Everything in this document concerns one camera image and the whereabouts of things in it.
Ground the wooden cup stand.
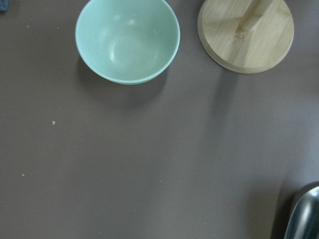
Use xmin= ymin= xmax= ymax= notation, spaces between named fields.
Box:
xmin=197 ymin=0 xmax=294 ymax=74

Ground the metal ice scoop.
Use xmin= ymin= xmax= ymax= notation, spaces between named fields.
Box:
xmin=284 ymin=182 xmax=319 ymax=239

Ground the mint green bowl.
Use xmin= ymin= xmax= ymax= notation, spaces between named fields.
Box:
xmin=75 ymin=0 xmax=180 ymax=85

